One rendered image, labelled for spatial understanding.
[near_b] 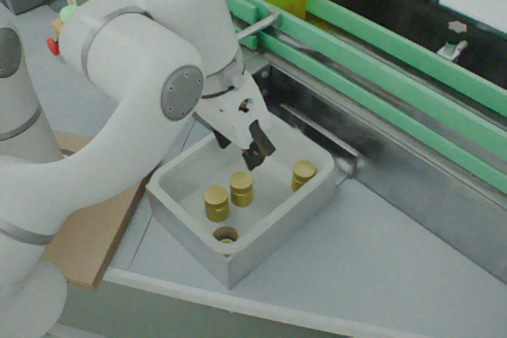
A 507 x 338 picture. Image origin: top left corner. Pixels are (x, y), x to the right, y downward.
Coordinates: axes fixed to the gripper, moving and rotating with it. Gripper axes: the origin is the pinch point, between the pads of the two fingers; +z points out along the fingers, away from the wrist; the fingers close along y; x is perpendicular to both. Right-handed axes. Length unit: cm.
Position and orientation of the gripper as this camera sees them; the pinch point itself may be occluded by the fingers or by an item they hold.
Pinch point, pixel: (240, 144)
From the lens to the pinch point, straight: 64.4
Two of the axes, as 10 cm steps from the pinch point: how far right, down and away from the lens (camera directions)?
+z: 1.9, 5.2, 8.3
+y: -6.9, -5.3, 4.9
